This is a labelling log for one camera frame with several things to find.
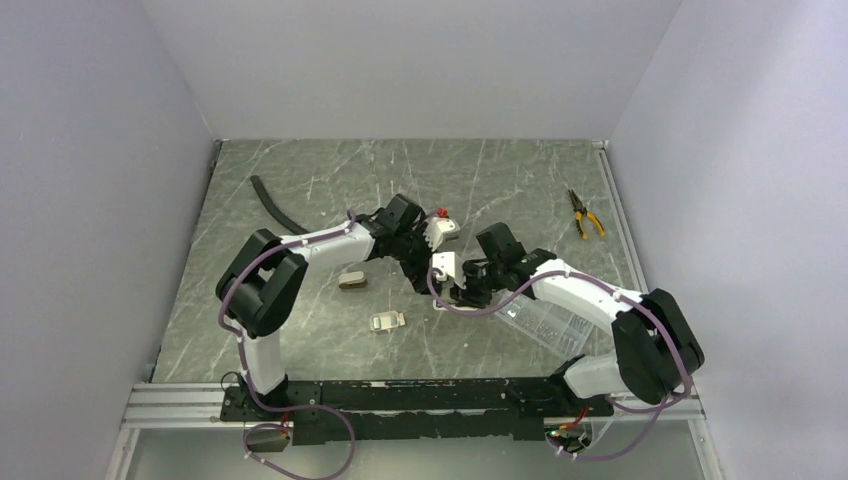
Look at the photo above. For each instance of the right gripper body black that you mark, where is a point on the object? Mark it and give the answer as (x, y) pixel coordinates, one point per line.
(481, 282)

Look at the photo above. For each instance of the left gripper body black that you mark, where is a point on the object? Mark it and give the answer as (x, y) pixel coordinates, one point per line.
(414, 255)

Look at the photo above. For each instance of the brown stapler base part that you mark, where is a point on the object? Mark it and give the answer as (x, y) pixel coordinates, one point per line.
(352, 280)

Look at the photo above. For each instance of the white staple box tray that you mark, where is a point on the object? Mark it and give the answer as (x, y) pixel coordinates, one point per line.
(386, 321)

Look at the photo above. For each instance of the pale green white stapler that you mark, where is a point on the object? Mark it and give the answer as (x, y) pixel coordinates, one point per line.
(442, 303)

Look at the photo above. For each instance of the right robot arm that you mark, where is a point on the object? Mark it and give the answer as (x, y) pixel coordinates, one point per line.
(654, 353)

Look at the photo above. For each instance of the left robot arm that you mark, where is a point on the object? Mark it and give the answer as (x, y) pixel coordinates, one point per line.
(259, 289)

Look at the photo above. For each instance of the clear plastic screw organizer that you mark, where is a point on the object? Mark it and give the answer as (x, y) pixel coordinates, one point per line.
(560, 331)

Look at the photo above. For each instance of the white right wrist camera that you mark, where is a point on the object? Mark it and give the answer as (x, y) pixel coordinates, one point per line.
(448, 267)

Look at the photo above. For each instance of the orange handled pliers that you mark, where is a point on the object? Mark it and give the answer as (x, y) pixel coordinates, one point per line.
(582, 213)

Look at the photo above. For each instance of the aluminium frame rail right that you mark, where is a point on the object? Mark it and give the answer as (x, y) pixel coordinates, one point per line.
(600, 152)

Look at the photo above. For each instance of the aluminium frame rail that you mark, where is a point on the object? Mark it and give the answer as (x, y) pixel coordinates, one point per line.
(197, 405)
(600, 152)

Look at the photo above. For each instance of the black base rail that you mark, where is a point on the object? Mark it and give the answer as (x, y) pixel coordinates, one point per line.
(332, 425)

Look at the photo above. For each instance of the aluminium frame rail front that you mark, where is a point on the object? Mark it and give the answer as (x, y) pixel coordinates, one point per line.
(197, 405)

